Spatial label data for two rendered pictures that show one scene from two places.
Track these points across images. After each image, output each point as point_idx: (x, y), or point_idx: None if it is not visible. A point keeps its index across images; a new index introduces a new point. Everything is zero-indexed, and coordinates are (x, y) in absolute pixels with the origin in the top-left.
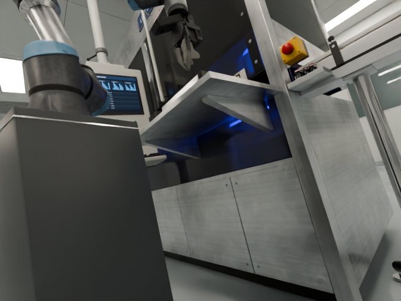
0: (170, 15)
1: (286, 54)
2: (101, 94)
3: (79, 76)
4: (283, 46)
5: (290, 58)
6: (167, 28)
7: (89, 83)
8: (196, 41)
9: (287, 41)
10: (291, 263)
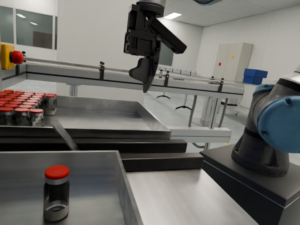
0: (160, 15)
1: (19, 64)
2: (255, 121)
3: (248, 113)
4: (21, 54)
5: (10, 68)
6: (166, 43)
7: (252, 114)
8: (132, 55)
9: (10, 45)
10: None
